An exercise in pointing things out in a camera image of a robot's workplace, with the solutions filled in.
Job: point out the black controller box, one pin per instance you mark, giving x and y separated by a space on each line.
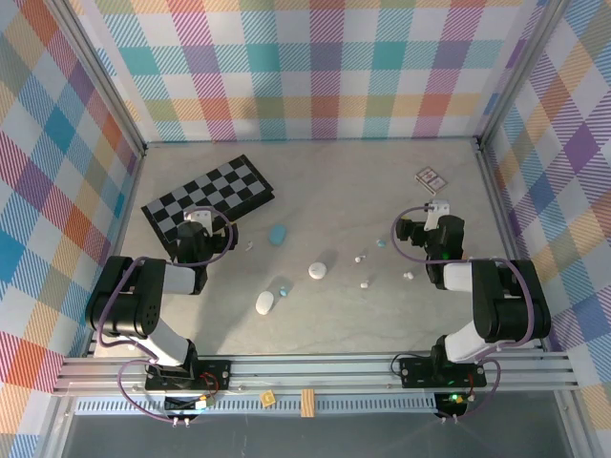
451 405
183 404

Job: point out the white oval earbud case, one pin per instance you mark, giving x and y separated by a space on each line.
264 303

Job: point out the playing card box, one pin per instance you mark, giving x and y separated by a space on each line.
431 179

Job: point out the aluminium side rail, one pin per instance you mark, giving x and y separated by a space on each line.
126 214
501 214

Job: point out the wooden block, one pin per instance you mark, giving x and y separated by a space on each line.
308 403

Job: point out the black grey chessboard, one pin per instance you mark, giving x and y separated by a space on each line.
215 183

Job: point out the aluminium mounting rail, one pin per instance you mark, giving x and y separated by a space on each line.
310 374

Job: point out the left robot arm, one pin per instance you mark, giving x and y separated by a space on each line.
143 310

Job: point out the blue earbud charging case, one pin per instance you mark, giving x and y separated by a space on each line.
277 235

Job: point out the white round earbud case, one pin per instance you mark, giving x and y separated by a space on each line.
317 270

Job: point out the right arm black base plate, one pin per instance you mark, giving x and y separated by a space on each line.
415 369

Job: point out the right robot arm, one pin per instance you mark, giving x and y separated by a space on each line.
506 305

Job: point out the aluminium frame post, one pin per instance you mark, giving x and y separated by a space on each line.
105 78
519 71

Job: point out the aluminium back rail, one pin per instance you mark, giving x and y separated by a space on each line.
310 141

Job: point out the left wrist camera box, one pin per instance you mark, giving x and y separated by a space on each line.
199 218

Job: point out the yellow letter cube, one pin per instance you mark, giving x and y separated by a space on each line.
268 399

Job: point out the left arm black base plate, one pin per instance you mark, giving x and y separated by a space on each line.
220 367

